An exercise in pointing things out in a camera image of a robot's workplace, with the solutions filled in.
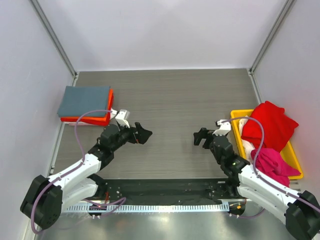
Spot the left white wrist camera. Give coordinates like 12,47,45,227
115,109,130,128

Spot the white t shirt in bin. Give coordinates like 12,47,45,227
238,118,255,163

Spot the folded grey t shirt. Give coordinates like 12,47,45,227
57,86,110,118

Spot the right aluminium frame post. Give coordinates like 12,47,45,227
248,0,296,76

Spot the slotted cable duct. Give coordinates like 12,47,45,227
64,202,230,214

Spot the folded orange t shirt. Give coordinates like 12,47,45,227
60,88,114,127

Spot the red t shirt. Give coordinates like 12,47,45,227
242,101,299,152

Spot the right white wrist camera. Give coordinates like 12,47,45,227
213,119,232,136

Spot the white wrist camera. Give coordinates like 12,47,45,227
115,109,130,128
213,119,232,136

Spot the yellow plastic bin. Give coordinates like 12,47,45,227
230,109,304,180

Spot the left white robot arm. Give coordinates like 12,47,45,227
20,122,153,234

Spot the left aluminium frame post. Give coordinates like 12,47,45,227
29,0,77,78

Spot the aluminium frame post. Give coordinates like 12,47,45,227
248,0,296,76
29,0,77,78

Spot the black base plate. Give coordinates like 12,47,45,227
88,176,247,215

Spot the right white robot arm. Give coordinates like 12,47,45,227
193,127,320,240

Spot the magenta t shirt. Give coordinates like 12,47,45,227
255,148,301,187

